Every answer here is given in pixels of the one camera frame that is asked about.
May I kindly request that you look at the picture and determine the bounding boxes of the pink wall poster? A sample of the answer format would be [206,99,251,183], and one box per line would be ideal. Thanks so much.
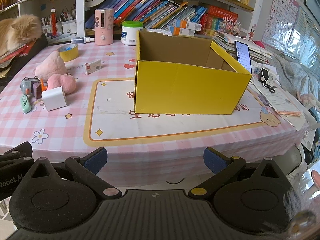
[262,0,300,44]

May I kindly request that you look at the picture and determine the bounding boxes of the grey toy car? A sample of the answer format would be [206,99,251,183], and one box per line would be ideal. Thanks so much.
[20,76,42,97]

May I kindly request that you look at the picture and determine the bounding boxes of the pink checked tablecloth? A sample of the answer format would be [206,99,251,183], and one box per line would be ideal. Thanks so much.
[0,39,312,195]

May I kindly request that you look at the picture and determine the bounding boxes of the stack of paper sheets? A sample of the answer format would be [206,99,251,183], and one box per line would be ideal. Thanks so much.
[252,79,307,130]

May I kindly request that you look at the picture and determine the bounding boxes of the black charger adapter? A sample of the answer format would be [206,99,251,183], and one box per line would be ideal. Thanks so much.
[257,69,269,82]

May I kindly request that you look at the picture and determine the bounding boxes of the small white red-label box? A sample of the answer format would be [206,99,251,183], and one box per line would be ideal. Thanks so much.
[84,59,102,75]

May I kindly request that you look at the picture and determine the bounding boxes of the pink cylindrical dispenser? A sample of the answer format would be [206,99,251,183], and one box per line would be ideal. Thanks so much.
[94,8,115,46]

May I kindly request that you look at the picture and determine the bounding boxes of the red foil packets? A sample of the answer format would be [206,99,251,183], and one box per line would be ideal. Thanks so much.
[0,41,35,63]

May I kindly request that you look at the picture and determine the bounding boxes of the rosy pink plush toy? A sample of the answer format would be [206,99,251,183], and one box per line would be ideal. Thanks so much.
[47,73,77,95]

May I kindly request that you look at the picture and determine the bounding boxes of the stack of booklets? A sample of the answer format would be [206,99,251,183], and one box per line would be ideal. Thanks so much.
[214,31,274,64]

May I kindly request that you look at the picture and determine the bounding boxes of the white cube box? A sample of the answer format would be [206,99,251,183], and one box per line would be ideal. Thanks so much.
[41,86,67,112]

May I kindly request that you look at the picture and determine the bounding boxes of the orange fluffy cat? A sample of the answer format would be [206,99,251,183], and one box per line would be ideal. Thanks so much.
[0,14,43,57]

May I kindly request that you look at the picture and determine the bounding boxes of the yellow cardboard box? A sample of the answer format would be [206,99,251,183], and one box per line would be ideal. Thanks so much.
[134,29,252,115]

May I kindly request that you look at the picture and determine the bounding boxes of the row of colourful books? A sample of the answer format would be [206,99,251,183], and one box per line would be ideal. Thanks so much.
[85,0,209,29]

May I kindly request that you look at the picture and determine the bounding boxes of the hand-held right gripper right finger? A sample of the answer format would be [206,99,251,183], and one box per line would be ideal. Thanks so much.
[188,147,288,200]

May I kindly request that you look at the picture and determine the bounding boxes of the white jar green lid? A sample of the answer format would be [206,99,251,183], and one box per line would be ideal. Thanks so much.
[121,21,144,46]

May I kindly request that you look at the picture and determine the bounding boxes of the white ridged tray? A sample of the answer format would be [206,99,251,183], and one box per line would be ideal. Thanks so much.
[145,29,173,37]

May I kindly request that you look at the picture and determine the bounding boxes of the smartphone with lit screen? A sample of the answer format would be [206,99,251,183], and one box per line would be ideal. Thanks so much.
[234,40,252,71]

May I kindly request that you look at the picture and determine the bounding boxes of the small mint green toy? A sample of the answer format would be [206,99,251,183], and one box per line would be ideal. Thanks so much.
[20,95,33,114]

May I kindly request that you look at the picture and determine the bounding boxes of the colourful paper flower bunch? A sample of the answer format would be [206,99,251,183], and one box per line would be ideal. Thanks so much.
[221,15,242,37]

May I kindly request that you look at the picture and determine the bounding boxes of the purple brown stamp block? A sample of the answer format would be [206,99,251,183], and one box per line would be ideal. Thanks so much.
[32,82,43,100]

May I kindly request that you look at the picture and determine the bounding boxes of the white power strip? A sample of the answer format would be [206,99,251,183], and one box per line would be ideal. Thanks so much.
[251,66,277,83]

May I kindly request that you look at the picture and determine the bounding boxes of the white grey stool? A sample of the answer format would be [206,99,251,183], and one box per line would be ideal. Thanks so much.
[287,144,320,180]

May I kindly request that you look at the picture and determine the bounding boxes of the orange and white carton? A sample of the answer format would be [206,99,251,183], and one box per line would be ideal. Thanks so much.
[173,19,202,32]
[166,26,195,37]

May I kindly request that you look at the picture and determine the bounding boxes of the silver foil window cover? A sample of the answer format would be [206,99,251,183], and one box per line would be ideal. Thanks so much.
[265,22,320,68]

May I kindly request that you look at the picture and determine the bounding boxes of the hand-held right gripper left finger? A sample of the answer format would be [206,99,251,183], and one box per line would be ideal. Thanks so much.
[30,147,123,200]

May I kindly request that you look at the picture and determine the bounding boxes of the small spray bottle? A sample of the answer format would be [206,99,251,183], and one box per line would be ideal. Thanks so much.
[71,36,95,44]

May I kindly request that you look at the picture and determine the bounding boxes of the pale pink plush toy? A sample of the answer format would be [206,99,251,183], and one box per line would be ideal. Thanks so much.
[34,51,67,80]

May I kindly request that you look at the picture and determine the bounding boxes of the red boxed book set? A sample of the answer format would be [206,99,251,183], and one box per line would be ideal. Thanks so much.
[201,5,238,35]

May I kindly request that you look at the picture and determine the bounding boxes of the white bookshelf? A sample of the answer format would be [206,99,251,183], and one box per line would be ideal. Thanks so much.
[0,0,268,40]

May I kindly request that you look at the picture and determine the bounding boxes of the yellow tape roll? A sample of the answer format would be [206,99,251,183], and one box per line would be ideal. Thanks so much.
[57,44,79,62]

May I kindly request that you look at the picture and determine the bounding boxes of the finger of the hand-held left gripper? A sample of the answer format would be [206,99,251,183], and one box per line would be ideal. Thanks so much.
[0,156,34,170]
[4,142,33,157]

